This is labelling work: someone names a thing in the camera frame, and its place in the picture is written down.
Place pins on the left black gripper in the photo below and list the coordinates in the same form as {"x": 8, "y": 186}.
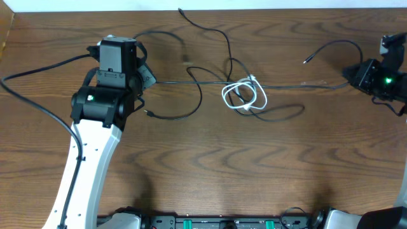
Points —
{"x": 146, "y": 77}

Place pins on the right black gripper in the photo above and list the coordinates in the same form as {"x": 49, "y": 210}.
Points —
{"x": 351, "y": 72}

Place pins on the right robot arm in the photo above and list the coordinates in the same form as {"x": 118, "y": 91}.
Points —
{"x": 386, "y": 84}

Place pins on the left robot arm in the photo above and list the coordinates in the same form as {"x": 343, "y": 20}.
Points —
{"x": 100, "y": 109}

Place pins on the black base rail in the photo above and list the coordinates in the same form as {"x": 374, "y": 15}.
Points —
{"x": 129, "y": 217}

